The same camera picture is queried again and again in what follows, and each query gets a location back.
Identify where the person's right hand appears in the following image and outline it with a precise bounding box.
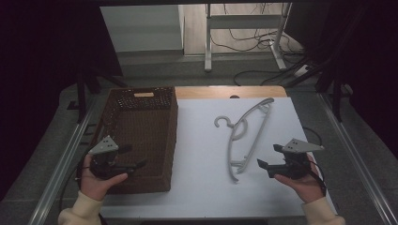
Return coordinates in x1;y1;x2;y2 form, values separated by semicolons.
273;154;327;204

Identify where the brown wicker basket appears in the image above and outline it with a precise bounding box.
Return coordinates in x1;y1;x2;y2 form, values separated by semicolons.
89;86;179;195

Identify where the white power strip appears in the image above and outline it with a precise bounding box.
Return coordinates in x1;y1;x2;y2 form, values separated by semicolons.
293;64;312;78

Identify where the person's left hand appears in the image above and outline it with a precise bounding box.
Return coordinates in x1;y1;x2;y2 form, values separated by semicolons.
79;154;130;202

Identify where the white table mat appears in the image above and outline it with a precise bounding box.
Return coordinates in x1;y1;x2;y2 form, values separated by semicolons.
99;97;338;218

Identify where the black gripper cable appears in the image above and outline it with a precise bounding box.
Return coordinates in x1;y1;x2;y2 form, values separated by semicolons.
307;155;329;198
58;154;92;217

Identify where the white metal desk frame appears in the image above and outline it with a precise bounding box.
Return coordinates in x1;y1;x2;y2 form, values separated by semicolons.
204;3;294;73

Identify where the tangle of black floor cables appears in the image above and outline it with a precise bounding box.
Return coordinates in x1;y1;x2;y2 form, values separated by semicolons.
208;3;306;57

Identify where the aluminium rail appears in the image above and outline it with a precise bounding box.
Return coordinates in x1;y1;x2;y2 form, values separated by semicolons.
27;95;99;225
318;93;398;225

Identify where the black metal stand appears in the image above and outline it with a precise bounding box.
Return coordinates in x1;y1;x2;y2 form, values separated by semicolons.
283;55;355;123
67;60;129;124

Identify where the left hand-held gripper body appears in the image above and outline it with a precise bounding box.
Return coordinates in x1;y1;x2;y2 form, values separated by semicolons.
88;135;130;181

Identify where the thin black cable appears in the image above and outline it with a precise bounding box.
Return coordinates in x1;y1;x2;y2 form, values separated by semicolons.
301;126;324;148

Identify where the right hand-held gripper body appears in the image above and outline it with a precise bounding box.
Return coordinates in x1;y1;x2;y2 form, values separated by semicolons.
273;138;326;180

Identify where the grey plastic clothes hanger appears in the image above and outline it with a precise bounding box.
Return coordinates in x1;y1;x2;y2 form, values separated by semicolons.
213;97;276;184

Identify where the white cabinet panel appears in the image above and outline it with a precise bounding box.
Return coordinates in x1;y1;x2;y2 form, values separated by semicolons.
99;4;186;54

